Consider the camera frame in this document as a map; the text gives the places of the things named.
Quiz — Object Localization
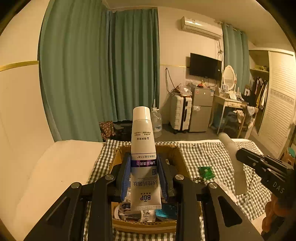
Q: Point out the white toothpaste tube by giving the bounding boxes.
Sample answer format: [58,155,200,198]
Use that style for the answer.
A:
[130,106,162,210]

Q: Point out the teal blister pack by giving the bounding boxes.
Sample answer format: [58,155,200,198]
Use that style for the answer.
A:
[156,203,177,220]

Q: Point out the green snack packet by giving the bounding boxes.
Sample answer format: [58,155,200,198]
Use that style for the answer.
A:
[199,166,215,181]

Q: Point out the white cylindrical tube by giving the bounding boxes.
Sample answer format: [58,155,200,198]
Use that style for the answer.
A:
[218,133,247,195]

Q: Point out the white tape roll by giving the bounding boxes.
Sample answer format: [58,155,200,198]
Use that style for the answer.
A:
[114,201,156,222]

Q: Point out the right human hand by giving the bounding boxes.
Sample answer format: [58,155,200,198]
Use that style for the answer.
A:
[261,194,295,236]

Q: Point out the brown cardboard box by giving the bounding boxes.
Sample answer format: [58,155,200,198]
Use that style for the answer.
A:
[109,145,201,240]

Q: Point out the patterned brown bag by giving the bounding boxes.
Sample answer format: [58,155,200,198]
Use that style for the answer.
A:
[99,121,116,141]

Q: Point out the large clear water jug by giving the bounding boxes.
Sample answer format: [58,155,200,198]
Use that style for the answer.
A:
[151,99,163,139]

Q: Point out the wooden chair with clothes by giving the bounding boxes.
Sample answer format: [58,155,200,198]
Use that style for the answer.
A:
[233,105,259,139]

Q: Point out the white hard-shell suitcase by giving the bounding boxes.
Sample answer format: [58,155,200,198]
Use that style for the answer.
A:
[170,95,192,133]

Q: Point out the silver mini fridge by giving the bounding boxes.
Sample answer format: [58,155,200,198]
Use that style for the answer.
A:
[189,87,214,133]

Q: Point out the white dressing table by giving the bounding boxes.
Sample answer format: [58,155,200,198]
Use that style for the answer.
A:
[209,94,248,135]

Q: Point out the white louvered wardrobe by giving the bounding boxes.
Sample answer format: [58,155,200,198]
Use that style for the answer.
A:
[249,48,295,158]

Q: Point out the oval white vanity mirror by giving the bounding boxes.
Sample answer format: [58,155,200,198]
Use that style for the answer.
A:
[222,65,237,91]

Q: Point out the teal window curtain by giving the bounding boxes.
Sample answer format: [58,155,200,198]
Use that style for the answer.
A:
[221,23,250,93]
[38,1,160,142]

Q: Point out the teal right window curtain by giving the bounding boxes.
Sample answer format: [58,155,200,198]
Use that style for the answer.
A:
[221,23,250,93]

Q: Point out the black wall television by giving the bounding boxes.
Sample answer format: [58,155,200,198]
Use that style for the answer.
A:
[189,53,222,81]

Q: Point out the white wall air conditioner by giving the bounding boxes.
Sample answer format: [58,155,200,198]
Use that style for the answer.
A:
[181,17,223,40]

